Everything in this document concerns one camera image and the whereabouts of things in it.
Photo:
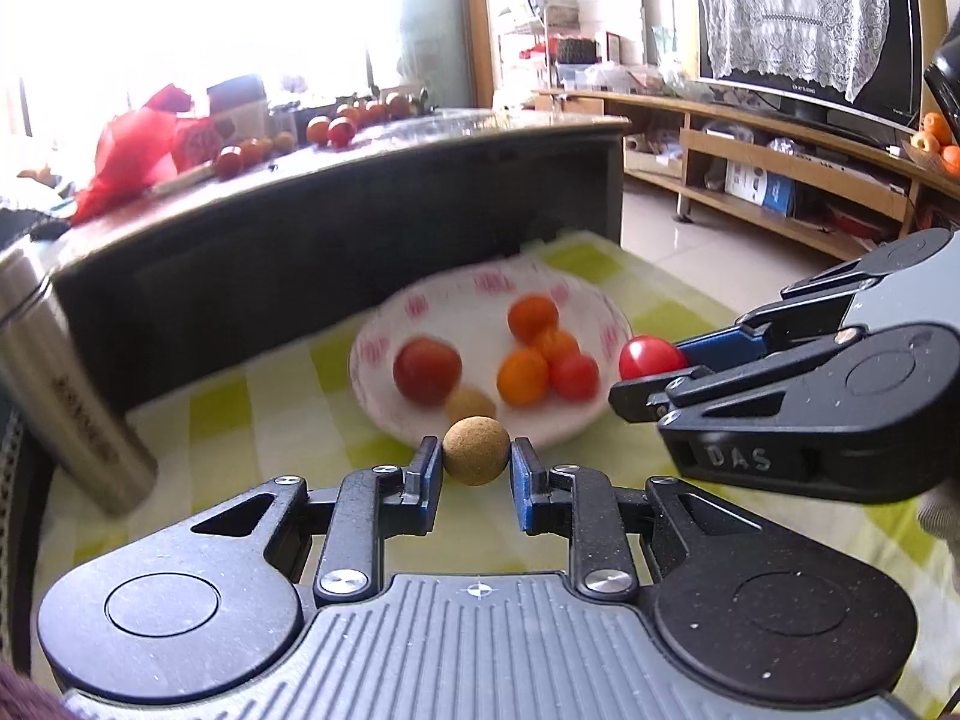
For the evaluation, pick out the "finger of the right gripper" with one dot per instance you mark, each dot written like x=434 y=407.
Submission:
x=651 y=398
x=785 y=337

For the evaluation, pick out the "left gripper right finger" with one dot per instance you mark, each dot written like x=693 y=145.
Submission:
x=582 y=506

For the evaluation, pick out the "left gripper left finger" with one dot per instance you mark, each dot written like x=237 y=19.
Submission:
x=369 y=507

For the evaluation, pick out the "small red tomato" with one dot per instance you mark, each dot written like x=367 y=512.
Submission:
x=575 y=377

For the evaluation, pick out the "round brown longan fruit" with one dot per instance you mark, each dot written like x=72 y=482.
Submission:
x=475 y=450

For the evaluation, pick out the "smooth orange mandarin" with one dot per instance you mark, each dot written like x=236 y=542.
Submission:
x=523 y=378

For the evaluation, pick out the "brown kiwi fruit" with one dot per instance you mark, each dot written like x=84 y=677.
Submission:
x=466 y=401

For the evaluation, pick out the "orange mandarin with stem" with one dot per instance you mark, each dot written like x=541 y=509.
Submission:
x=531 y=315

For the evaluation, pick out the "large red tomato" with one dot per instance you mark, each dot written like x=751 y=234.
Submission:
x=426 y=370

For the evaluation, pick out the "wooden tv cabinet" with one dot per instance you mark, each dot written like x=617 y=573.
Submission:
x=820 y=190

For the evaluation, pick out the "white plate pink flowers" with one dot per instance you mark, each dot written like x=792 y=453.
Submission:
x=467 y=309

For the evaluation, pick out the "black television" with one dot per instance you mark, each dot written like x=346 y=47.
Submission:
x=893 y=95

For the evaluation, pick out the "dark coffee table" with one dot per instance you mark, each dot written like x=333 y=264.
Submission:
x=164 y=292

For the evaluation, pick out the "white lace cover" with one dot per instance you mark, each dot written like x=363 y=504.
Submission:
x=833 y=43

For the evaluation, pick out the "stainless steel thermos flask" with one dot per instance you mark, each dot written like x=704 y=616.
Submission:
x=43 y=373

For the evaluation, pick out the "red tomato on table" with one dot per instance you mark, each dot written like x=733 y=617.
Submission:
x=340 y=132

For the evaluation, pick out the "dark lidded jar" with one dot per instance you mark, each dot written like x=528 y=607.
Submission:
x=239 y=109

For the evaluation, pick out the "red plastic bag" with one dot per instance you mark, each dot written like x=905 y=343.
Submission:
x=144 y=147

